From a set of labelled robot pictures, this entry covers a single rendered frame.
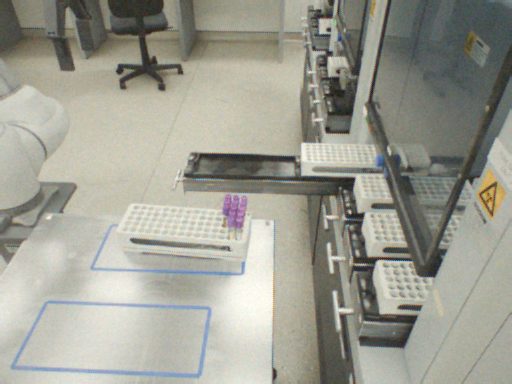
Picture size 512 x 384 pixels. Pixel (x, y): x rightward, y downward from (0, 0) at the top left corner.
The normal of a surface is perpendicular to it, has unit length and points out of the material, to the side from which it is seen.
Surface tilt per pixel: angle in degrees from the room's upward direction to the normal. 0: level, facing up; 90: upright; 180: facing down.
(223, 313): 0
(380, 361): 0
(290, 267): 0
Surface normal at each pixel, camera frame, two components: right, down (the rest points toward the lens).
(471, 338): -0.05, 0.63
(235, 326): 0.00, -0.77
